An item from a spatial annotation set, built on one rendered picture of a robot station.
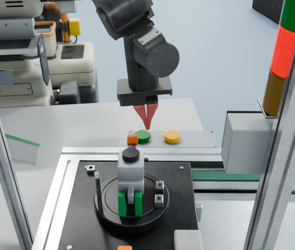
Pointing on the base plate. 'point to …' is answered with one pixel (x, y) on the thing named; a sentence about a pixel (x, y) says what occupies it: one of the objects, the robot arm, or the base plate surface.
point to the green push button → (143, 136)
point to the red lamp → (282, 51)
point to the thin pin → (98, 190)
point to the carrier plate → (86, 202)
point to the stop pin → (198, 211)
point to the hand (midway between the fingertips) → (147, 125)
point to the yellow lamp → (272, 93)
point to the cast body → (130, 172)
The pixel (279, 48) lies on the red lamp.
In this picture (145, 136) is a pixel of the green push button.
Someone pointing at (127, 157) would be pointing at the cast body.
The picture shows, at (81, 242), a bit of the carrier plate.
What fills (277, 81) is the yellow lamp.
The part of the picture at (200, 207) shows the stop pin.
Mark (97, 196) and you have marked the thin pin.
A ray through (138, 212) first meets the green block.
